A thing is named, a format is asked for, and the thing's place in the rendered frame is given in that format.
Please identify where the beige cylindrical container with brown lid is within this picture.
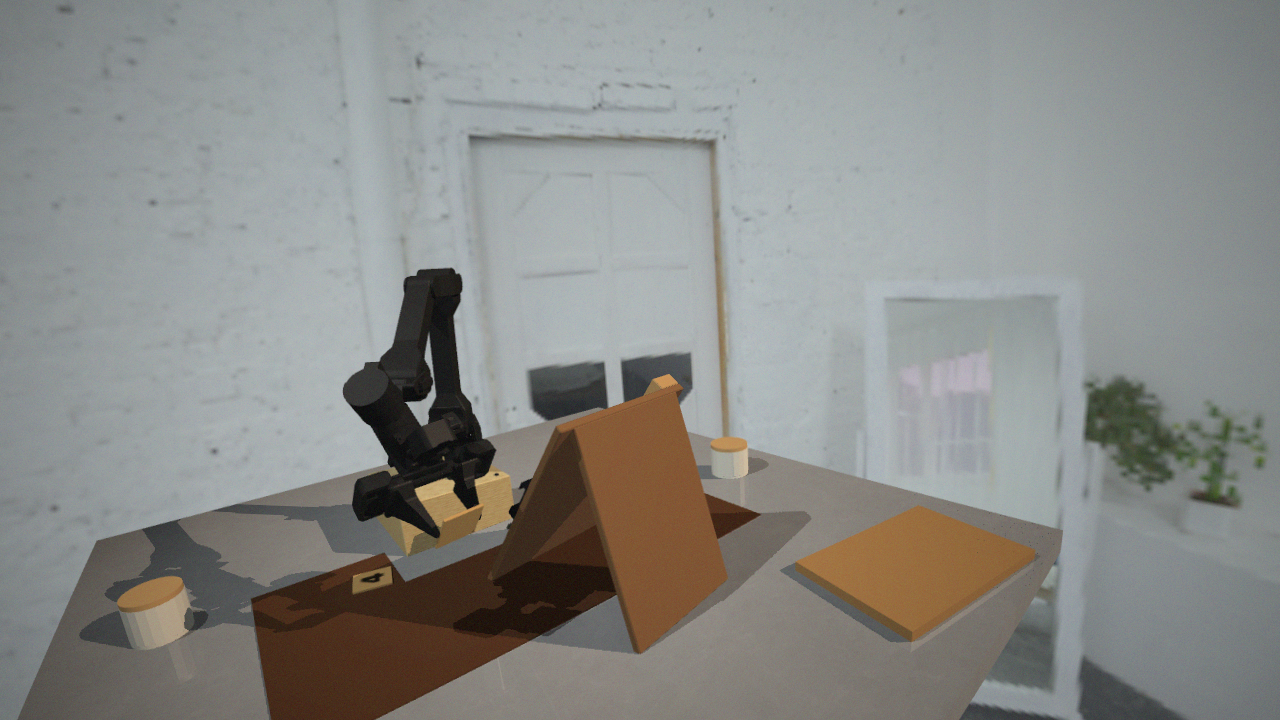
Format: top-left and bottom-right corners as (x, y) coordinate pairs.
(710, 437), (748, 479)
(116, 577), (195, 650)

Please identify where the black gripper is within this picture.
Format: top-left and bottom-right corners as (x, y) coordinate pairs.
(352, 424), (497, 538)

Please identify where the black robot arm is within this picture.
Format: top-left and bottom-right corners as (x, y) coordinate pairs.
(343, 268), (483, 471)

